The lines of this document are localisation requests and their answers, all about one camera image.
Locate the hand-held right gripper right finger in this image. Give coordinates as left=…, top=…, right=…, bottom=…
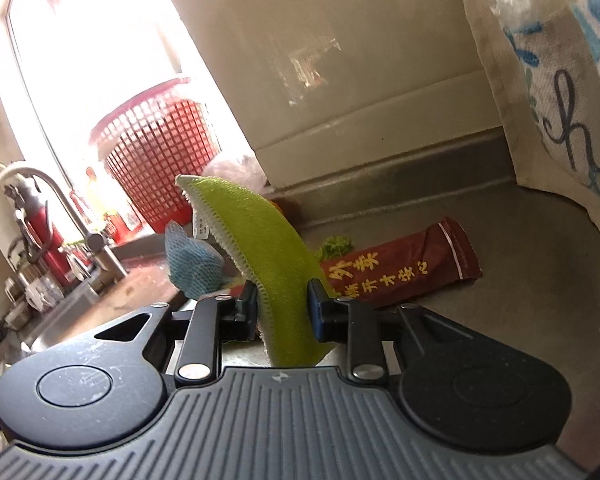
left=307, top=280, right=461, bottom=386

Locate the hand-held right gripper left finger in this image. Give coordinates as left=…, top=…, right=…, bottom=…
left=94, top=280, right=260, bottom=386

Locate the green microfiber cloth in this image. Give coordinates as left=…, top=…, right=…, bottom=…
left=175, top=174, right=338, bottom=367

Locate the red snack packet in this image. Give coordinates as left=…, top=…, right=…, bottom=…
left=320, top=216, right=482, bottom=311

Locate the leafy green vegetable scrap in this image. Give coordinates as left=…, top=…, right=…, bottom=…
left=316, top=236, right=355, bottom=261

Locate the pink plastic bag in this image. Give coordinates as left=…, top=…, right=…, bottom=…
left=202, top=154, right=273, bottom=196

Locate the metal faucet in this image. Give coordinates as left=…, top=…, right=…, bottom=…
left=0, top=162, right=128, bottom=281

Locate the red plastic basket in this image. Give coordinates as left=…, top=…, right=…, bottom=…
left=89, top=77, right=226, bottom=235

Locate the stainless steel sink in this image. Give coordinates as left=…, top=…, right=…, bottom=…
left=20, top=280, right=111, bottom=356

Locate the glass mug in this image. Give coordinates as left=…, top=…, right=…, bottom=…
left=27, top=272, right=66, bottom=308

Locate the red thermos pot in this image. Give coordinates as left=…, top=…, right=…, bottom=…
left=10, top=185, right=68, bottom=276

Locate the white printed cloth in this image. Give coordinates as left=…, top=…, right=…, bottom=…
left=454, top=0, right=600, bottom=241

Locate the wooden cutting board green handle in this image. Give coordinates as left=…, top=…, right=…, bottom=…
left=92, top=252, right=193, bottom=318

